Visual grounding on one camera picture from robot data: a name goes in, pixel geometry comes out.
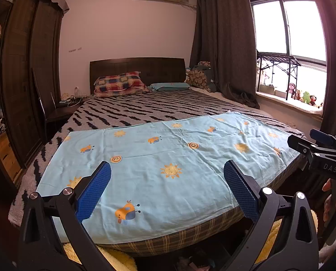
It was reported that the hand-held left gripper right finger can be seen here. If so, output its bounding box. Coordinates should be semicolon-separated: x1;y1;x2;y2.
221;160;319;271

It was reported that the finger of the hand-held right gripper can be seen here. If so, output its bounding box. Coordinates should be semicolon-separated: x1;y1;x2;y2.
310;128;336;151
287;134;336;162

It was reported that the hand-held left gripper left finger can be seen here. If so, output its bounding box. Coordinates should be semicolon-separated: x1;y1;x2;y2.
17;161;113;271

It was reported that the person's right hand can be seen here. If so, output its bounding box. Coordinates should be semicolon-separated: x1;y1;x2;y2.
322;178;336;223

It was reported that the window sill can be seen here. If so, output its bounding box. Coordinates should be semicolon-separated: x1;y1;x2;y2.
255;90;325;122

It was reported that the light blue printed sheet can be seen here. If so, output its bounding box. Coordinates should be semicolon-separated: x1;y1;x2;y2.
36;112;306;245

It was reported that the dark grey curtain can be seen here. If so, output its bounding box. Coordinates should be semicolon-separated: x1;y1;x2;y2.
306;0;336;145
189;0;260;109

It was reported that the dark nightstand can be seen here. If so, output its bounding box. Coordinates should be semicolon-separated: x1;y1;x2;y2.
45;97;86;125

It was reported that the black metal rack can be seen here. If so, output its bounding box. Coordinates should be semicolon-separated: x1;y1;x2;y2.
256;51;302;101

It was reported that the grey black striped blanket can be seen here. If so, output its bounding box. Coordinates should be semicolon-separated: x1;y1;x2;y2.
9;90;307;227

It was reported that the plaid pillow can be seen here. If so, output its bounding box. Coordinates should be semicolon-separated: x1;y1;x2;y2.
94;72;150;98

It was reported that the window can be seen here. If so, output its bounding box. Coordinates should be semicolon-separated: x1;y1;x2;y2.
251;0;328;69

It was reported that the brown patterned cushion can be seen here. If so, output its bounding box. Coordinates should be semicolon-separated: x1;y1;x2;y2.
186;61;216;92

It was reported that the teal pillow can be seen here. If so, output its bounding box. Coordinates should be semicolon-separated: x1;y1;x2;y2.
149;82;191;92

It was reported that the dark wooden headboard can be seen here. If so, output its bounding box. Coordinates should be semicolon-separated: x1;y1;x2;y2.
89;58;186;95

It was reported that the dark wooden wardrobe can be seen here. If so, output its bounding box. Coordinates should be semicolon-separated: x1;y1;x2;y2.
0;0;65;193

